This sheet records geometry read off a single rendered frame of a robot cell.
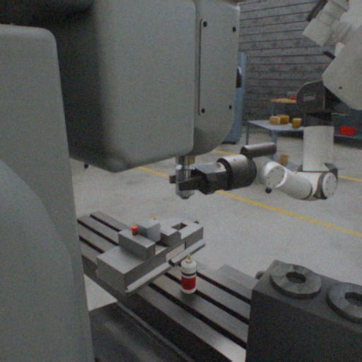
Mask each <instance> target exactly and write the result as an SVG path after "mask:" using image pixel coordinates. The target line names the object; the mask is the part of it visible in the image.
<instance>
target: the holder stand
mask: <svg viewBox="0 0 362 362"><path fill-rule="evenodd" d="M245 362H362V285H360V284H354V283H351V282H343V281H340V280H338V279H333V278H331V277H328V276H325V275H322V274H318V273H315V272H313V271H312V270H311V269H308V268H306V267H304V266H301V265H297V264H288V263H285V262H282V261H279V260H276V259H275V260H274V261H273V262H272V263H271V264H270V266H269V267H268V269H267V270H266V272H265V273H264V274H263V275H262V277H261V278H260V279H259V281H258V282H257V283H256V284H255V287H254V288H253V290H252V294H251V302H250V316H249V325H248V333H247V348H246V356H245Z"/></svg>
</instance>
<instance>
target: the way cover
mask: <svg viewBox="0 0 362 362"><path fill-rule="evenodd" d="M112 304H113V305H112ZM120 313H121V314H120ZM89 315H90V323H91V325H90V327H91V334H92V339H93V352H94V358H95V359H96V361H97V362H173V361H174V362H189V361H188V360H187V359H186V358H185V357H183V356H182V355H181V354H179V353H178V352H176V351H175V350H174V349H173V348H171V347H170V346H169V345H167V344H166V343H165V342H163V340H162V339H161V338H159V337H158V336H157V335H155V334H154V333H153V332H152V331H151V330H149V329H147V328H146V327H145V326H143V325H142V324H141V323H140V322H139V321H138V320H137V319H135V318H134V317H132V316H131V315H130V314H129V313H128V312H127V311H125V310H124V309H123V308H121V307H119V306H118V305H117V304H116V302H112V303H109V304H107V305H102V307H99V308H96V309H94V310H90V311H89ZM120 315H121V316H120ZM119 322H120V323H119ZM102 328H103V329H102ZM116 330H117V331H116ZM126 338H127V339H126ZM96 343H97V344H96ZM142 351H143V352H142ZM173 355H174V356H173ZM164 358H165V359H164ZM110 359H111V360H110ZM106 360H107V361H106ZM154 360H156V361H154Z"/></svg>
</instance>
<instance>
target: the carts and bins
mask: <svg viewBox="0 0 362 362"><path fill-rule="evenodd" d="M250 124H254V125H257V126H258V127H263V129H267V130H269V131H271V132H272V138H271V142H272V143H274V144H276V145H277V137H278V132H298V131H303V127H301V126H300V124H301V118H294V119H292V124H291V123H288V116H287V115H277V116H276V117H270V119H269V120H258V121H250V120H248V121H247V137H245V138H246V146H248V144H249V134H250ZM265 157H266V158H268V159H269V160H272V161H274V162H276V163H278V164H279V165H282V166H283V167H285V168H287V170H289V171H291V172H293V171H297V169H298V166H299V165H296V164H294V163H292V162H289V161H288V154H285V153H282V154H281V157H279V156H278V155H276V154H274V155H269V156H265ZM271 191H272V190H271V189H270V188H269V187H267V188H266V189H265V192H266V193H267V194H269V193H271Z"/></svg>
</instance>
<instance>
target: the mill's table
mask: <svg viewBox="0 0 362 362"><path fill-rule="evenodd" d="M77 224H78V236H79V242H80V248H81V254H82V261H83V272H84V274H85V275H86V276H87V277H88V278H89V279H91V280H92V281H94V282H96V284H98V285H99V286H100V287H102V289H103V290H104V291H106V292H107V293H109V294H110V295H111V296H113V297H114V298H116V299H117V300H118V301H119V302H120V303H121V304H122V305H124V306H125V307H126V308H128V309H129V310H130V311H132V312H133V313H134V314H135V315H137V316H139V317H140V318H141V319H142V320H143V321H144V322H145V323H146V324H148V325H149V326H150V327H152V328H154V329H155V330H156V331H157V332H158V333H160V334H161V335H163V336H164V337H165V338H167V339H168V340H169V341H170V342H171V343H172V344H174V345H175V346H176V347H177V348H178V349H179V350H182V351H183V352H184V353H186V354H187V355H188V356H189V357H190V358H192V359H193V360H194V361H196V362H245V356H246V348H247V333H248V325H249V316H250V302H251V294H252V288H249V287H247V286H245V285H244V284H242V283H240V282H239V281H236V280H234V279H232V278H230V277H228V276H226V275H225V274H222V273H220V272H218V271H216V270H214V269H212V268H210V267H207V266H205V264H202V263H201V262H198V261H196V260H195V259H193V260H195V261H196V262H197V286H196V291H194V292H192V293H185V292H184V291H182V263H179V264H177V266H176V267H173V266H171V270H170V271H168V272H166V273H164V274H163V275H162V276H160V277H158V278H157V279H156V280H154V281H152V283H150V284H149V285H147V286H146V287H144V288H143V289H141V290H140V291H137V292H136V293H135V294H133V295H132V296H125V295H124V294H121V293H120V292H119V291H117V290H116V289H114V288H113V287H112V286H111V285H109V284H107V283H106V282H104V281H103V280H102V279H100V278H98V277H97V274H96V270H97V269H98V263H97V256H99V255H101V254H102V253H104V252H106V251H108V250H110V249H112V248H114V247H117V246H118V245H119V240H118V233H119V232H120V231H122V230H125V229H127V230H130V231H132V228H131V227H130V226H127V225H125V224H123V223H122V222H121V221H118V220H117V219H115V218H112V217H110V216H108V215H106V214H104V213H102V212H99V211H96V212H93V213H91V214H90V215H85V216H82V217H79V218H77Z"/></svg>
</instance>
